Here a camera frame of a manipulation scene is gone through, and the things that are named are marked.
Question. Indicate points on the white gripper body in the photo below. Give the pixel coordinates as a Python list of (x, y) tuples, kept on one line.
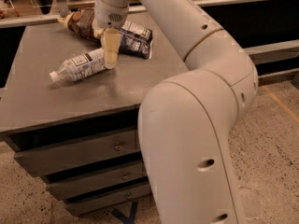
[(109, 16)]

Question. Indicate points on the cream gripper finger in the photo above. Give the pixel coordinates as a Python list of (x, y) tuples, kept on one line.
[(111, 40)]

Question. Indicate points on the clear plastic water bottle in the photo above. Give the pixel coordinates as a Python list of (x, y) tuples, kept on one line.
[(80, 67)]

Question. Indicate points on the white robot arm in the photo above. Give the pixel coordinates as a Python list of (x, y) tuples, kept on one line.
[(185, 120)]

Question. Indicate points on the dark blue snack bag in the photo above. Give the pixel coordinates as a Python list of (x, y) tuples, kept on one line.
[(136, 40)]

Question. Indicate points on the brown snack bag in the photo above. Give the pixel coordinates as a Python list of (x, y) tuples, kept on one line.
[(82, 23)]

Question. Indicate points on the grey drawer cabinet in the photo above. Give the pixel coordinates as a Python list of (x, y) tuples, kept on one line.
[(36, 112)]

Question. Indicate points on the top grey drawer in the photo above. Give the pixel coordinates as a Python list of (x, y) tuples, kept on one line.
[(75, 153)]

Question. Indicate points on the grey drawer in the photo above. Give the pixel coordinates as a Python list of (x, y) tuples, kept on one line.
[(82, 184), (75, 153), (108, 199)]

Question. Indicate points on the middle grey drawer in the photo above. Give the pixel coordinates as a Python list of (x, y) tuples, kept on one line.
[(82, 184)]

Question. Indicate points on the bottom grey drawer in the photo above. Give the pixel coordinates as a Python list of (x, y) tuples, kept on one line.
[(108, 199)]

